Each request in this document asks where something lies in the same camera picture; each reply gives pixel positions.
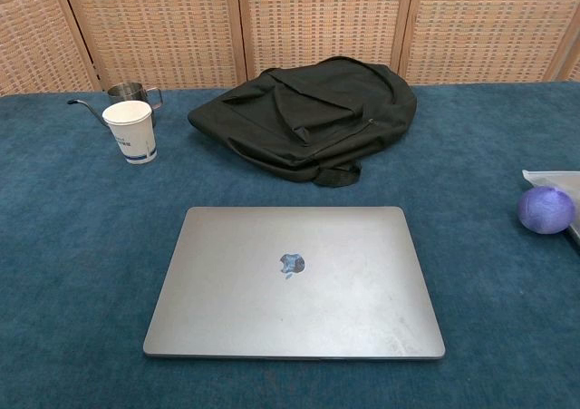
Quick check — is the silver laptop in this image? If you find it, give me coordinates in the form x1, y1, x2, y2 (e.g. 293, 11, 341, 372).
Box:
142, 206, 447, 362

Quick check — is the black backpack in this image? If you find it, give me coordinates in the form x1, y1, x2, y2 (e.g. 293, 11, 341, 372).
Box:
187, 56, 419, 188

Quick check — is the white paper cup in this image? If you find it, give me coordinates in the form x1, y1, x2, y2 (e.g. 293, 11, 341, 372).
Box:
101, 100, 159, 166

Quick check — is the steel gooseneck pitcher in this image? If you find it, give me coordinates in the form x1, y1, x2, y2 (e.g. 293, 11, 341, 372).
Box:
66, 83, 163, 127

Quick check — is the woven folding screen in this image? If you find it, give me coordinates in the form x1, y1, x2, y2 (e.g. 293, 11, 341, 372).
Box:
0, 0, 580, 98

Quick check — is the blue carpet table cover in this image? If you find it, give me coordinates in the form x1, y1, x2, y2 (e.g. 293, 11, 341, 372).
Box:
0, 81, 580, 409

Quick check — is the purple ball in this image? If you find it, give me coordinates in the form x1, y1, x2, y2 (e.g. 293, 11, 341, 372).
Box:
517, 184, 576, 236

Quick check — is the clear zip bag grey cloth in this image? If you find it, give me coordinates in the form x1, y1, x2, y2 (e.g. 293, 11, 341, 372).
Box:
520, 169, 580, 248

